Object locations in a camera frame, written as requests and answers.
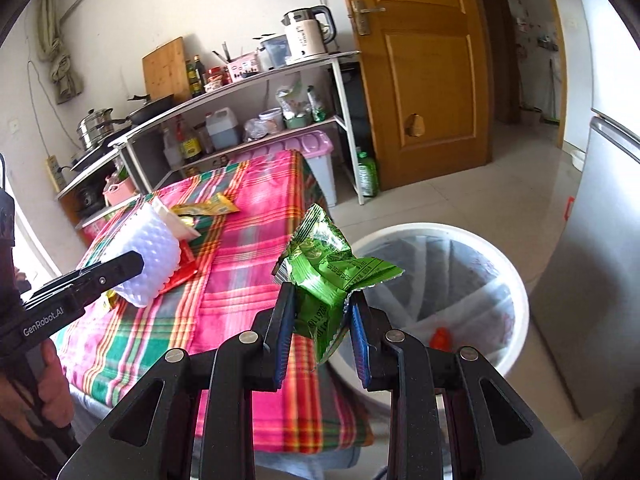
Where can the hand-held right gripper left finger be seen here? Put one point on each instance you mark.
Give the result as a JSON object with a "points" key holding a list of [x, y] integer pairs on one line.
{"points": [[282, 335]]}

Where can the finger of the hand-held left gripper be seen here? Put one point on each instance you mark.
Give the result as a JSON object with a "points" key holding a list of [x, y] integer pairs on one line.
{"points": [[100, 277]]}

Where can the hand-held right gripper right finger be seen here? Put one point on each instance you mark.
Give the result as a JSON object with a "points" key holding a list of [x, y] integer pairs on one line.
{"points": [[357, 345]]}

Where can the white foam fruit net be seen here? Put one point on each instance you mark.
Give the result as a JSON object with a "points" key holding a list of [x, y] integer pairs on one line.
{"points": [[145, 240]]}

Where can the green snack packet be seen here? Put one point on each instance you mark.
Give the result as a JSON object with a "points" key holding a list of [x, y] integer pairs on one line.
{"points": [[325, 270]]}

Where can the white round trash bin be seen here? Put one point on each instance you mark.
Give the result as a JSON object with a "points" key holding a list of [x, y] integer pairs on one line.
{"points": [[430, 230]]}

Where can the person's left hand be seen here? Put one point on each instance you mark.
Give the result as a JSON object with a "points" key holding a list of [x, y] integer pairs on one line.
{"points": [[57, 390]]}

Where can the small yellow wrapper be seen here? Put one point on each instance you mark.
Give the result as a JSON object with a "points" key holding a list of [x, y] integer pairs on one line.
{"points": [[111, 301]]}

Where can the orange wrapper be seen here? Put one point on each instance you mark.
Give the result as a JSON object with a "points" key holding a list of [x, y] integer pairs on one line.
{"points": [[441, 338]]}

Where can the red snack packet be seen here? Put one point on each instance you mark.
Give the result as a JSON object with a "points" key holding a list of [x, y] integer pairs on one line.
{"points": [[185, 265]]}

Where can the pink plaid tablecloth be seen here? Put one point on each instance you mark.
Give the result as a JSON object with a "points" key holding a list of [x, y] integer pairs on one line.
{"points": [[240, 260]]}

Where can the pink plastic basket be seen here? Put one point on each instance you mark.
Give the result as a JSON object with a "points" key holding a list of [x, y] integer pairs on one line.
{"points": [[119, 192]]}

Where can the white wrapper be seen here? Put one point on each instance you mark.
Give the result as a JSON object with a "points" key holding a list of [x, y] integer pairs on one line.
{"points": [[175, 217]]}

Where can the power strip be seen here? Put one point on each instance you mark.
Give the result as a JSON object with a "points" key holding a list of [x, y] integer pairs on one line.
{"points": [[54, 172]]}

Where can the black induction cooker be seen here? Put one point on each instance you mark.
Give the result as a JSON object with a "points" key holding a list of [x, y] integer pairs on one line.
{"points": [[92, 158]]}

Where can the yellow snack packet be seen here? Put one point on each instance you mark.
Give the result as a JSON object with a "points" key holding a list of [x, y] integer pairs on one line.
{"points": [[215, 205]]}

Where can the clear plastic bottle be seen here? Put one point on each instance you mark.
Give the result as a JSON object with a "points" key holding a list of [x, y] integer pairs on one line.
{"points": [[171, 152]]}

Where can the steel steamer pot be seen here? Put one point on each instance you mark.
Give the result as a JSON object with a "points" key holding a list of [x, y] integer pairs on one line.
{"points": [[95, 127]]}

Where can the yellow label oil bottle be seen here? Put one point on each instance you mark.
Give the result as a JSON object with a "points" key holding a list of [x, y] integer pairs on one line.
{"points": [[190, 145]]}

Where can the green plastic bottle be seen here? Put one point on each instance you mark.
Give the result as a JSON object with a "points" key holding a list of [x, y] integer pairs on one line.
{"points": [[368, 177]]}

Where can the black frying pan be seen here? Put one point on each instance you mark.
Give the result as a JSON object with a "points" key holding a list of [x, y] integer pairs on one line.
{"points": [[152, 110]]}

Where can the white plastic jug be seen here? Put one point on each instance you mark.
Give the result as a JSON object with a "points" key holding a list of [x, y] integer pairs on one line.
{"points": [[222, 130]]}

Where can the clear plastic bag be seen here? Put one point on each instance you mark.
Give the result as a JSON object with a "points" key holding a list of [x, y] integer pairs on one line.
{"points": [[255, 130]]}

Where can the green bowl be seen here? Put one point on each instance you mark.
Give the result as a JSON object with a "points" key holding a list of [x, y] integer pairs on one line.
{"points": [[296, 121]]}

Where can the white plastic tub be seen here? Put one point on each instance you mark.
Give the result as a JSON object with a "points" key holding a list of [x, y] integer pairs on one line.
{"points": [[271, 120]]}

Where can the wooden cutting board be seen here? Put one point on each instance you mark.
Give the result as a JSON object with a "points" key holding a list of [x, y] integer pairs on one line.
{"points": [[165, 70]]}

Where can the red sauce jar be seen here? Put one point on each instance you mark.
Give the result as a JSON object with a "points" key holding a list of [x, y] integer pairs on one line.
{"points": [[215, 80]]}

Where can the green plastic bag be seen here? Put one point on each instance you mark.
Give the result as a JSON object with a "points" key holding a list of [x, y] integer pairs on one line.
{"points": [[317, 105]]}

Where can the bag of groceries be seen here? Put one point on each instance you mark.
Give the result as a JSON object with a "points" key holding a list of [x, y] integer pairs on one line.
{"points": [[292, 100]]}

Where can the silver refrigerator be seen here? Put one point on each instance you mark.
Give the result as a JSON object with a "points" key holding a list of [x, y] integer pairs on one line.
{"points": [[590, 260]]}

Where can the pink utensil holder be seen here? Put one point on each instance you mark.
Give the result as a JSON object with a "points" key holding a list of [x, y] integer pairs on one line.
{"points": [[242, 67]]}

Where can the white metal shelf rack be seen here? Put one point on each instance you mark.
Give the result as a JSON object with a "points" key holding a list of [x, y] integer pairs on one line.
{"points": [[340, 85]]}

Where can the wooden door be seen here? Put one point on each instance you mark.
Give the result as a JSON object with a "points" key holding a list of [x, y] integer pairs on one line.
{"points": [[425, 85]]}

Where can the clear plastic pitcher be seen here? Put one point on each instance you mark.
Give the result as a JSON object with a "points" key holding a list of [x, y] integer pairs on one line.
{"points": [[275, 52]]}

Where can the white electric kettle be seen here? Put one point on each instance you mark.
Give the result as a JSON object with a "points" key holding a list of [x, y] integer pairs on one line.
{"points": [[305, 35]]}

